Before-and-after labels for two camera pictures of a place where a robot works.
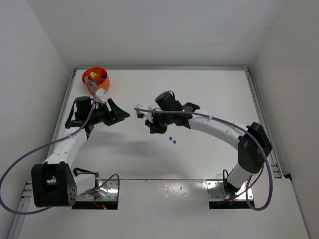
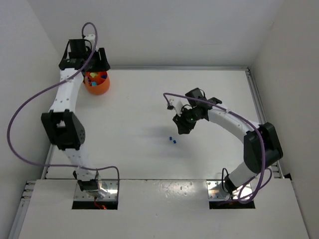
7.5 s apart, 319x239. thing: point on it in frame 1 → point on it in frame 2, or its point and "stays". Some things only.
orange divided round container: x=98 y=76 stays
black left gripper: x=109 y=114 → x=100 y=64
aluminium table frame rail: x=277 y=166 stays
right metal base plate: x=217 y=191 stays
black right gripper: x=151 y=125 → x=185 y=122
